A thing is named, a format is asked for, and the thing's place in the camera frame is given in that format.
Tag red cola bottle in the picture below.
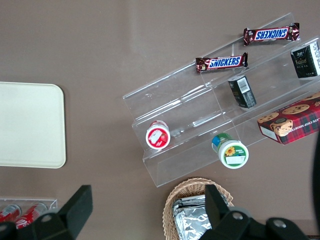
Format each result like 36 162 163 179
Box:
0 203 22 224

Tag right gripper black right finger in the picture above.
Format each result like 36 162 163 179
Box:
202 184 252 240

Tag beige plastic serving tray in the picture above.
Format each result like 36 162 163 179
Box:
0 81 67 169

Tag clear acrylic step shelf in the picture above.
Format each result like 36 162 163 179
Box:
122 12 320 188

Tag red lid yogurt cup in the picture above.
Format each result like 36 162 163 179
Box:
145 119 172 150

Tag green lid yogurt cup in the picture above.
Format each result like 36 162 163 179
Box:
211 132 249 170

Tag blurred black wrist cable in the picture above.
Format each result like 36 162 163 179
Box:
309 129 320 226

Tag red soda cans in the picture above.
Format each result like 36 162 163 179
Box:
15 202 48 230

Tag clear acrylic bottle rack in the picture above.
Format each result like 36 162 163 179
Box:
0 198 60 225

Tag oval light wicker basket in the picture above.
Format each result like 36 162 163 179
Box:
162 177 235 240

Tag silver foil packet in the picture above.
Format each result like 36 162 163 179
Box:
171 199 181 227
174 195 227 240

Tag red tartan cookie box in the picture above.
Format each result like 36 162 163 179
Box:
257 91 320 145

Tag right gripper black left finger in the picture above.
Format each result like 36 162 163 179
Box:
31 184 94 240

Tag brown Snickers bar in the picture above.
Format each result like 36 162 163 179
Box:
243 22 300 47
195 52 249 74

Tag small black carton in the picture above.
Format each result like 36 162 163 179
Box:
227 75 257 109
290 41 320 79

